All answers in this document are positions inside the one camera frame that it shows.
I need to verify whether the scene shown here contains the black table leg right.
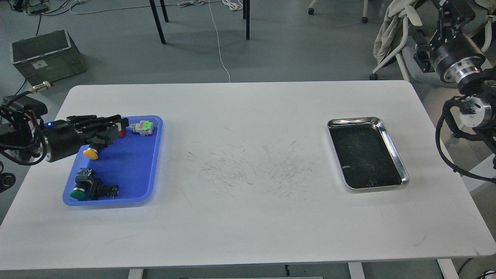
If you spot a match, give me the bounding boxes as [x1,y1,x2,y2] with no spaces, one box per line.
[242,0,250,40]

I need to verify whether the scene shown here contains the blue plastic tray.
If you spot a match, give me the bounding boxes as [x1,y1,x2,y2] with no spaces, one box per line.
[62,115,163,208]

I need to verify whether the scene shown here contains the yellow push button switch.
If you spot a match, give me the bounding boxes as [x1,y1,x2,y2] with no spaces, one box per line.
[82,144,101,160]

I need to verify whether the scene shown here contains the grey green storage crate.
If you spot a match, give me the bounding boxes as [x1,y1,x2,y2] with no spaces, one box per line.
[10,30,86,85]

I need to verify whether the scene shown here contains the silver metal tray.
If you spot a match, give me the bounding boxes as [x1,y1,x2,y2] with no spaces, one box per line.
[327,117,410,192]

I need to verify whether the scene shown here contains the white floor cable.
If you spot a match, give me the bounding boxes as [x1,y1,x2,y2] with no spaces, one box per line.
[70,0,244,83]

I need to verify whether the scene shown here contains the black table leg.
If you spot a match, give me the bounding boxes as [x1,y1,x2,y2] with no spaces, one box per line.
[242,0,250,40]
[149,0,169,45]

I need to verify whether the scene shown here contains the grey office chair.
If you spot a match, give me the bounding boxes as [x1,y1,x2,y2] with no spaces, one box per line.
[370,0,495,88]

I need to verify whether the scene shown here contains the grey green switch module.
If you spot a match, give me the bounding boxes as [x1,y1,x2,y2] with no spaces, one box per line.
[129,120,154,136]

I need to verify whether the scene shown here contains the black table leg left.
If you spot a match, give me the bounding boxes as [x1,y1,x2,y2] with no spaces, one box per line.
[149,0,169,45]

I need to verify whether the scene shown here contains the beige cloth on chair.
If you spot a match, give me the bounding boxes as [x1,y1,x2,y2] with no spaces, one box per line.
[373,0,423,64]

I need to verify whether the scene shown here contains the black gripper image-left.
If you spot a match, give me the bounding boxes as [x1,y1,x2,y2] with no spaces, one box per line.
[42,115,129,162]

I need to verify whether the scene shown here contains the black floor cable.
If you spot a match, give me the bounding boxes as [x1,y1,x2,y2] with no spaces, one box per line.
[10,0,78,93]

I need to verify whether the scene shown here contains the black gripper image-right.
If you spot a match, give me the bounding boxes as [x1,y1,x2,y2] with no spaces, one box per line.
[413,0,486,84]

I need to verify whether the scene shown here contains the black wrist camera image-left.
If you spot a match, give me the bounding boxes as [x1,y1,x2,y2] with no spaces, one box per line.
[1,81,52,120]

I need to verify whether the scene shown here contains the green push button switch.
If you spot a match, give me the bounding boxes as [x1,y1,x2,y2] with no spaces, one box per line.
[69,168,95,201]

